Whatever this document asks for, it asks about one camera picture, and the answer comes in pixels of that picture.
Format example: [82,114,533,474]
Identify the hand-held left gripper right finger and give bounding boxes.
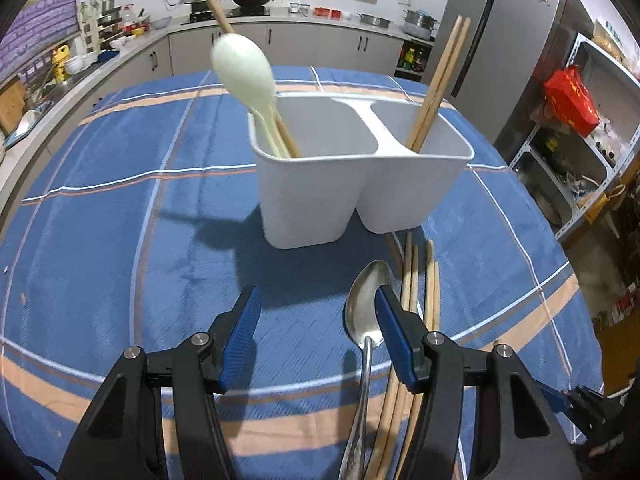
[374,285,583,480]

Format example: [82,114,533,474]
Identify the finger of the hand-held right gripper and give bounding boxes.
[542,384,626,444]

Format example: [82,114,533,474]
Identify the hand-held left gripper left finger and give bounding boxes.
[57,285,262,480]

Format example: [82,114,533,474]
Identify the metal spoon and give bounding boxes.
[339,260,402,480]

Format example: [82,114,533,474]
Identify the white two-compartment utensil holder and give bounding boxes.
[248,94,475,250]

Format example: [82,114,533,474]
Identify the blue plaid tablecloth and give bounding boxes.
[0,66,606,480]

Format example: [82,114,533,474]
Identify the metal storage shelf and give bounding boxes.
[509,32,640,242]

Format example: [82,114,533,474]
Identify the white plastic spoon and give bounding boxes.
[210,33,292,159]

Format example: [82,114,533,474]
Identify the bottles in open cabinet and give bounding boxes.
[397,45,432,74]

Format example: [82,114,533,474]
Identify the red plastic bag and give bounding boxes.
[543,66,600,137]

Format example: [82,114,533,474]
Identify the steel sink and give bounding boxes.
[4,99,57,150]

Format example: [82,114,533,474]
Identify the steel steamer pot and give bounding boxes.
[402,8,441,41]

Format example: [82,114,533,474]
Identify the steel pan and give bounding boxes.
[357,12,394,29]

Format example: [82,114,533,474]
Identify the yellow bottle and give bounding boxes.
[52,44,71,84]

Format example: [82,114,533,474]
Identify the wooden cutting board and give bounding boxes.
[0,80,27,132]

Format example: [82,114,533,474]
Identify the grey refrigerator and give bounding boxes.
[450,0,597,143]

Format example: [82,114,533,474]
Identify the wooden spice rack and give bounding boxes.
[79,1,151,56]

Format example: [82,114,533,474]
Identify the wooden utensil handle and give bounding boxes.
[191,0,303,159]

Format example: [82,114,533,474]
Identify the purple landscape wall mural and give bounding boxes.
[0,0,82,78]

